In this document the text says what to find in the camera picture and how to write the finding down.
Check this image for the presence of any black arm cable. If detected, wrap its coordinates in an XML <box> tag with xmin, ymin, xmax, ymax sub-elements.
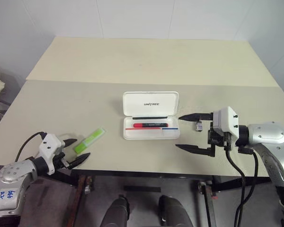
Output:
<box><xmin>224</xmin><ymin>141</ymin><xmax>247</xmax><ymax>227</ymax></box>
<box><xmin>238</xmin><ymin>147</ymin><xmax>259</xmax><ymax>209</ymax></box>
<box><xmin>15</xmin><ymin>131</ymin><xmax>44</xmax><ymax>164</ymax></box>

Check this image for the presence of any thin black pen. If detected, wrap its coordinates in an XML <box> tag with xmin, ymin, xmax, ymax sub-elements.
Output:
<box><xmin>132</xmin><ymin>115</ymin><xmax>169</xmax><ymax>120</ymax></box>

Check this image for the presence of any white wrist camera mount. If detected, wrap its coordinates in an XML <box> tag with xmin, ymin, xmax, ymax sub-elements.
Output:
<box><xmin>38</xmin><ymin>133</ymin><xmax>63</xmax><ymax>176</ymax></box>
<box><xmin>212</xmin><ymin>106</ymin><xmax>240</xmax><ymax>140</ymax></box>

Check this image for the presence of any red marker with black cap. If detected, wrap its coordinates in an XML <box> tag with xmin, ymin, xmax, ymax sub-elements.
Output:
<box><xmin>133</xmin><ymin>122</ymin><xmax>169</xmax><ymax>129</ymax></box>

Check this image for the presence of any thin red pencil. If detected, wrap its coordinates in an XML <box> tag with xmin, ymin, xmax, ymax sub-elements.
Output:
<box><xmin>125</xmin><ymin>127</ymin><xmax>163</xmax><ymax>131</ymax></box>

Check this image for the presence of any dark rounded shape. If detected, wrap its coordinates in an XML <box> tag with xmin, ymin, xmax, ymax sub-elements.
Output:
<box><xmin>158</xmin><ymin>194</ymin><xmax>193</xmax><ymax>227</ymax></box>
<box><xmin>101</xmin><ymin>195</ymin><xmax>130</xmax><ymax>227</ymax></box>

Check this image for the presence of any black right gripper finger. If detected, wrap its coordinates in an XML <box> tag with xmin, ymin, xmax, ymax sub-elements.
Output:
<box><xmin>178</xmin><ymin>113</ymin><xmax>214</xmax><ymax>122</ymax></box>
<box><xmin>175</xmin><ymin>143</ymin><xmax>216</xmax><ymax>158</ymax></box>

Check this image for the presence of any white hard pencil case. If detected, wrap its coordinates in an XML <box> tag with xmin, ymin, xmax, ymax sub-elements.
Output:
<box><xmin>122</xmin><ymin>91</ymin><xmax>181</xmax><ymax>141</ymax></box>

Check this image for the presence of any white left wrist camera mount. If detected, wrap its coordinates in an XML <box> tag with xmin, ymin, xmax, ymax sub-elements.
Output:
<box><xmin>38</xmin><ymin>133</ymin><xmax>63</xmax><ymax>176</ymax></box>

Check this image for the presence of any dark grey chair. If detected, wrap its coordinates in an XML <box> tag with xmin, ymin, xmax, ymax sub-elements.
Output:
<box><xmin>0</xmin><ymin>70</ymin><xmax>22</xmax><ymax>110</ymax></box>

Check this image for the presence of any rusty metal table leg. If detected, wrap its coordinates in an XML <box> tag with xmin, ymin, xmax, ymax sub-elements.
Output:
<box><xmin>70</xmin><ymin>170</ymin><xmax>96</xmax><ymax>227</ymax></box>
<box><xmin>197</xmin><ymin>180</ymin><xmax>219</xmax><ymax>227</ymax></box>

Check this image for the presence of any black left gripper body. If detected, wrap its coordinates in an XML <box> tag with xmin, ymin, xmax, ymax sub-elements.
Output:
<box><xmin>53</xmin><ymin>145</ymin><xmax>71</xmax><ymax>169</ymax></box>

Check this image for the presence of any black table crossbar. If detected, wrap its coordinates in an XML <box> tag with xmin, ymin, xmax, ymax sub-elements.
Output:
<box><xmin>213</xmin><ymin>176</ymin><xmax>273</xmax><ymax>192</ymax></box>

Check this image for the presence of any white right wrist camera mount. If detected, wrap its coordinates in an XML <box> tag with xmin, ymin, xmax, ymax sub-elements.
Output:
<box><xmin>212</xmin><ymin>106</ymin><xmax>240</xmax><ymax>140</ymax></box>

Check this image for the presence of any black tape strip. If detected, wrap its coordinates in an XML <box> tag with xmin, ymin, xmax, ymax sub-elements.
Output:
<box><xmin>123</xmin><ymin>185</ymin><xmax>162</xmax><ymax>193</ymax></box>

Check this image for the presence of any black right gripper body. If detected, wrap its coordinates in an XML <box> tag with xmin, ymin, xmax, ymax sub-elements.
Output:
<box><xmin>207</xmin><ymin>113</ymin><xmax>233</xmax><ymax>151</ymax></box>

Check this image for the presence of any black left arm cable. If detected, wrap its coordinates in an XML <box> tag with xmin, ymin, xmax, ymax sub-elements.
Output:
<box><xmin>15</xmin><ymin>131</ymin><xmax>44</xmax><ymax>164</ymax></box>

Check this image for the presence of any green highlighter marker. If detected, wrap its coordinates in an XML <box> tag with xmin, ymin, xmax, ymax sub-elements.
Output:
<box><xmin>74</xmin><ymin>127</ymin><xmax>107</xmax><ymax>154</ymax></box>

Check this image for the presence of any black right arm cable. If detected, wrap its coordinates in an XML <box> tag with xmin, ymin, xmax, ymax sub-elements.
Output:
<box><xmin>238</xmin><ymin>147</ymin><xmax>259</xmax><ymax>209</ymax></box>
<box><xmin>224</xmin><ymin>141</ymin><xmax>247</xmax><ymax>227</ymax></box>

